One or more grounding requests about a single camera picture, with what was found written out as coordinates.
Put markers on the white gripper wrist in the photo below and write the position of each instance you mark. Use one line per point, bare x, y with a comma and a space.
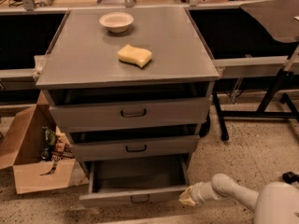
197, 192

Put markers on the grey drawer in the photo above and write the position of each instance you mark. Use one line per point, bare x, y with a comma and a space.
134, 143
135, 181
128, 106

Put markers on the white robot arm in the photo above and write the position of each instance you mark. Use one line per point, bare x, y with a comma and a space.
275, 203

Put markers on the grey metal drawer cabinet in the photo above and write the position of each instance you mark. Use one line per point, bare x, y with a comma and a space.
85, 53

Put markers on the small black floor object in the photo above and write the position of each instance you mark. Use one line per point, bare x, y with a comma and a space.
290, 177

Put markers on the snack packets in box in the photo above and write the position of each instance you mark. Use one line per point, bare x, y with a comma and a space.
57, 149

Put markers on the yellow sponge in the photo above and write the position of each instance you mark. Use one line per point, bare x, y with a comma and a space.
134, 55

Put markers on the open cardboard box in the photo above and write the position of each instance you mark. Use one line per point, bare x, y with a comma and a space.
20, 150

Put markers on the white bowl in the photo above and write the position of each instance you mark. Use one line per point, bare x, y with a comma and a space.
116, 22

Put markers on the grey tilted tray board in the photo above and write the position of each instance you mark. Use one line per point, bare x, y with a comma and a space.
277, 17

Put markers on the black table leg frame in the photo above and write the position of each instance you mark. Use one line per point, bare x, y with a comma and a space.
261, 112

